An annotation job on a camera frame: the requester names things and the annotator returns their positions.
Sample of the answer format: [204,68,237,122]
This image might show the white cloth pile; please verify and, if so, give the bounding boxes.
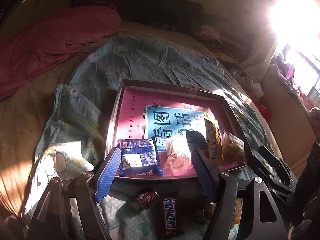
[230,65,263,100]

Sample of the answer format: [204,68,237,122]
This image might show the brown chocolate bar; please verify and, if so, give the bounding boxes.
[159,191,184,238]

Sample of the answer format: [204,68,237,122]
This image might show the clothes on windowsill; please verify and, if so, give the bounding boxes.
[271,50,315,110]

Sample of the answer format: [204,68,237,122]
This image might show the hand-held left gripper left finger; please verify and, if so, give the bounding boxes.
[21,147,122,240]

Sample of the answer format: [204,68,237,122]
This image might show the cartoon cat printed blanket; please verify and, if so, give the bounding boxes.
[34,36,275,240]

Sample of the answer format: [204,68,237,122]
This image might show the pink and blue box tray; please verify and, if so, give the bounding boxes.
[104,79,253,180]

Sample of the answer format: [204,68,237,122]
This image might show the pink and blue book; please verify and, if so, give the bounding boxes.
[110,85,225,178]

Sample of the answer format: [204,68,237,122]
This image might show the yellow snack bar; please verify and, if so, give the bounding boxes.
[204,115,224,163]

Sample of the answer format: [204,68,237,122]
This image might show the beige round object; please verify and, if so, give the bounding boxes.
[310,107,320,123]

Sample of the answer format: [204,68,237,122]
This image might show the window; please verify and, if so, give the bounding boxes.
[270,0,320,100]

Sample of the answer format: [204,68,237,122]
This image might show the dark headboard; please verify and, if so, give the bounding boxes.
[71,0,204,28]

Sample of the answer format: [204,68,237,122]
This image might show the clear brown pastry packet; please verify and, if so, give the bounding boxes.
[221,130,245,167]

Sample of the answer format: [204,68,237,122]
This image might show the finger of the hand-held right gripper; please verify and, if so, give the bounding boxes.
[257,145,298,183]
[248,154,294,202]

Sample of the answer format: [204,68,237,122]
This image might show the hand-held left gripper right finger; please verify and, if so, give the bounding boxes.
[191,147,287,240]

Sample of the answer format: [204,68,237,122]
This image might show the blue snack packet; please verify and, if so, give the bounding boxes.
[117,138,165,177]

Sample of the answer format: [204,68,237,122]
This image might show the pink quilt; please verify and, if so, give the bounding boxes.
[0,1,122,99]

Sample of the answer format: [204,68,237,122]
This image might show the small brown wrapped candy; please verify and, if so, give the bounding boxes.
[129,191,160,210]

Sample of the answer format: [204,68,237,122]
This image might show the beige bed sheet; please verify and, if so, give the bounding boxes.
[0,27,310,220]

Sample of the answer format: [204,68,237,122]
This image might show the white curtain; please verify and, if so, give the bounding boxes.
[240,30,280,70]

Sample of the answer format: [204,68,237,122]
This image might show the beige cabinet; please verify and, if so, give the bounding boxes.
[0,0,73,25]

